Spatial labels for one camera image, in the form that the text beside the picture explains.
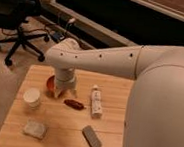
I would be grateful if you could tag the blue power strip with cables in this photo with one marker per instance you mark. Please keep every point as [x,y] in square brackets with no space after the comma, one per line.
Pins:
[57,37]

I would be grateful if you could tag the white tube of cream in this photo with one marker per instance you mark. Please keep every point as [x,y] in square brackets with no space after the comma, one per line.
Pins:
[96,107]

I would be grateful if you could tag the black office chair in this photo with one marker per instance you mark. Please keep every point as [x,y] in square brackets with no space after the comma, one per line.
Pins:
[12,14]

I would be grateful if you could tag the grey rectangular eraser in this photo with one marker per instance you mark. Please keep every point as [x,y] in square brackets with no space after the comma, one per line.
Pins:
[90,136]

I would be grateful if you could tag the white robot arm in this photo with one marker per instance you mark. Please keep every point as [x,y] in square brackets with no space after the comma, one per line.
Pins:
[155,108]

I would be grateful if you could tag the dark red chili pepper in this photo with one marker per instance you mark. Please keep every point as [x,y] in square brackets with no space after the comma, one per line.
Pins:
[74,104]

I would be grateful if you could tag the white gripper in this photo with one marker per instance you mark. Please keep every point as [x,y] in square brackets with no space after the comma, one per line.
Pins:
[65,79]

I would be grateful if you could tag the grey sponge block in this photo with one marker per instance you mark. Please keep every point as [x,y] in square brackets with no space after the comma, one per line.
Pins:
[35,129]

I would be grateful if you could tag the red bowl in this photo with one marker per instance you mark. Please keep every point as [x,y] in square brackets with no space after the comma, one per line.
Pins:
[51,85]

